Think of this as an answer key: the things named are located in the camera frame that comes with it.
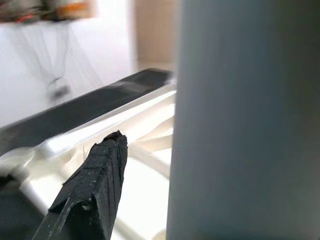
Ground black wall cable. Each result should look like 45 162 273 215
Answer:
7 23 101 97

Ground black power adapter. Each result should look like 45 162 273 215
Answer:
48 83 71 100

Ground white plastic table leg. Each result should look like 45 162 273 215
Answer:
166 0 320 240

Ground white plastic children table top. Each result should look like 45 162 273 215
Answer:
0 77 178 240

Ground black tablecloth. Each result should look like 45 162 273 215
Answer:
0 68 176 240

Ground brown wooden wall cabinet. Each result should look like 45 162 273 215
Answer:
0 0 97 26

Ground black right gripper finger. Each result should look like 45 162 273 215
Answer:
32 131 128 240

